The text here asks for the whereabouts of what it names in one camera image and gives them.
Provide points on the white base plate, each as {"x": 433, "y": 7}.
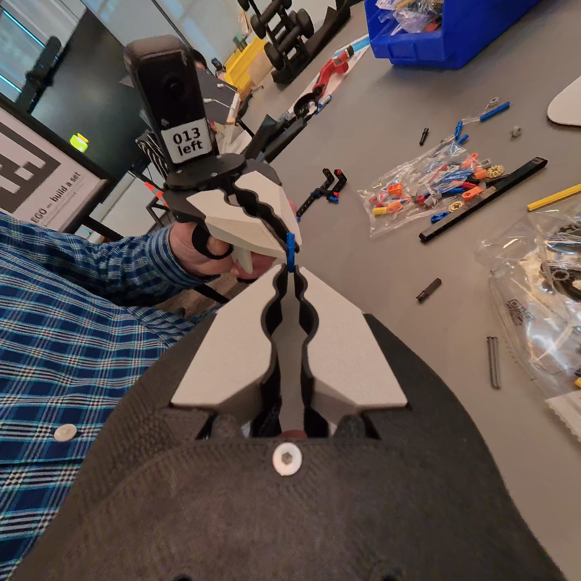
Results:
{"x": 567, "y": 106}

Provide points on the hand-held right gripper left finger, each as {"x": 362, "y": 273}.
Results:
{"x": 227, "y": 354}

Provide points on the black lego pin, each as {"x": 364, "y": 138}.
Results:
{"x": 429, "y": 289}
{"x": 423, "y": 136}

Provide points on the black dumbbell rack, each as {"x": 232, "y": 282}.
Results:
{"x": 290, "y": 45}

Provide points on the white paper packet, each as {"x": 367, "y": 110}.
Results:
{"x": 565, "y": 415}

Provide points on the black lego frame assembly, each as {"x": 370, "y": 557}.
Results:
{"x": 313, "y": 197}

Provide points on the bag of lego parts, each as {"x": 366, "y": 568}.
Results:
{"x": 408, "y": 18}

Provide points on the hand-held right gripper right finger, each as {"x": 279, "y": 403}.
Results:
{"x": 349, "y": 354}

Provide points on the grey lego axle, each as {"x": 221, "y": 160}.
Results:
{"x": 494, "y": 362}

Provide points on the pile of small lego pieces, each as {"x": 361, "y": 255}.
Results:
{"x": 454, "y": 181}

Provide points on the wall poster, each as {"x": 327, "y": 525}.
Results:
{"x": 41, "y": 181}

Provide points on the blue storage bin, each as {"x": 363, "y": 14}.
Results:
{"x": 454, "y": 45}

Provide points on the yellow lego axle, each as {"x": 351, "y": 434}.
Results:
{"x": 553, "y": 197}

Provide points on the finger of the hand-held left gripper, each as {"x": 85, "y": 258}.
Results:
{"x": 272, "y": 193}
{"x": 231, "y": 220}

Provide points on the instruction booklet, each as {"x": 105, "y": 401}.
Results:
{"x": 354, "y": 50}

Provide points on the clear bag of lego pieces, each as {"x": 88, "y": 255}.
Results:
{"x": 386, "y": 224}

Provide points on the person's left hand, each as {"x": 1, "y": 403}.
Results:
{"x": 206, "y": 268}

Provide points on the long blue lego pin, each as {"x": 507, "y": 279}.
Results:
{"x": 494, "y": 111}

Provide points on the red lego model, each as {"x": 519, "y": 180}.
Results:
{"x": 333, "y": 70}

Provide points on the person's left forearm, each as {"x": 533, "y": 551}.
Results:
{"x": 113, "y": 263}

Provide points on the person's plaid shirt torso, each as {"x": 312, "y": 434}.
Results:
{"x": 68, "y": 386}

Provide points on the large clear plastic bag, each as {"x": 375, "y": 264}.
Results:
{"x": 522, "y": 272}

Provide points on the yellow storage bin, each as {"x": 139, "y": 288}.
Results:
{"x": 245, "y": 61}

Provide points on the long black lego beam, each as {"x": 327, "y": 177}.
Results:
{"x": 481, "y": 202}

